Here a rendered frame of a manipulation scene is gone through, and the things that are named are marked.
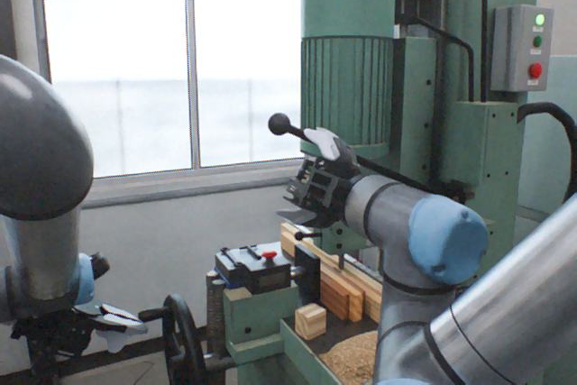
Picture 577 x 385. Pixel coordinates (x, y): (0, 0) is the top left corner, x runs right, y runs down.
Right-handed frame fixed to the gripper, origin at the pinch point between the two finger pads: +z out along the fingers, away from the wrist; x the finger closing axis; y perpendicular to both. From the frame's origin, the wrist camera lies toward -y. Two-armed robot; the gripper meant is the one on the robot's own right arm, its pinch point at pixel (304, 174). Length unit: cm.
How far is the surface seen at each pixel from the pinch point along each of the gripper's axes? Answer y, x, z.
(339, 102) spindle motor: -5.3, -13.8, 6.1
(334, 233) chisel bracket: -16.0, 9.4, 8.7
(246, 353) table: -4.5, 34.2, 5.1
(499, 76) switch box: -33.5, -30.4, -0.5
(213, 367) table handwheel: -1.8, 40.3, 10.1
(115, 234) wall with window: -3, 59, 141
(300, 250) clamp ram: -14.7, 15.9, 15.7
